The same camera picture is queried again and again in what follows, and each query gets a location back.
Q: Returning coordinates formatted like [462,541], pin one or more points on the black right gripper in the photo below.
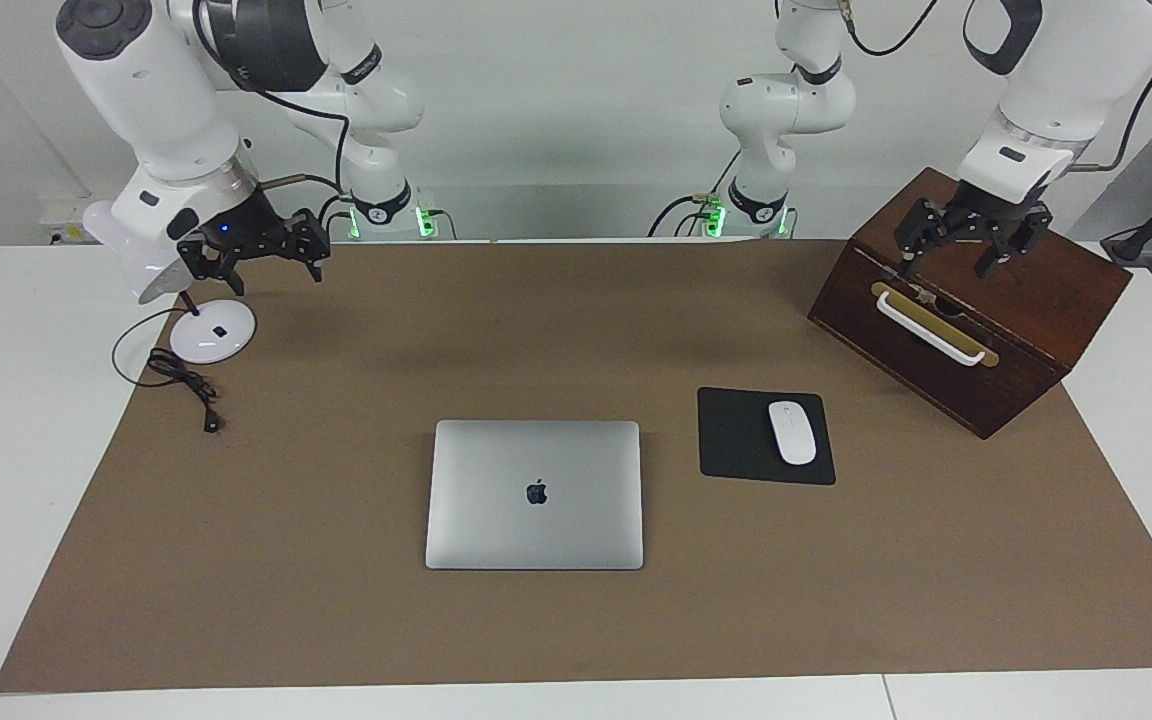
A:
[236,228]

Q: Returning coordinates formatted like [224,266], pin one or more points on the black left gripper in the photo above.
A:
[991,212]

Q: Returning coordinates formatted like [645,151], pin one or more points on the grey apple laptop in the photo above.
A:
[496,520]

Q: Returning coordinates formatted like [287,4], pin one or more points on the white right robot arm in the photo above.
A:
[156,100]

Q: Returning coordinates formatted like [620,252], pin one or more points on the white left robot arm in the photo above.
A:
[786,110]

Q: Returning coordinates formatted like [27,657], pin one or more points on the dark wooden box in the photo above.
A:
[1036,300]

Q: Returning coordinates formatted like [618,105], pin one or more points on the white desk lamp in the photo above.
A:
[211,340]

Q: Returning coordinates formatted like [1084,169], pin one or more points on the white computer mouse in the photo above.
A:
[793,432]

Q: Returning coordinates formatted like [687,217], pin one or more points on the black mouse pad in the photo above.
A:
[736,440]

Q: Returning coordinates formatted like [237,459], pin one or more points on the brown table mat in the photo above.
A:
[836,600]

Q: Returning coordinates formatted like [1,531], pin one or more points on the white wall socket box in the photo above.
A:
[61,215]

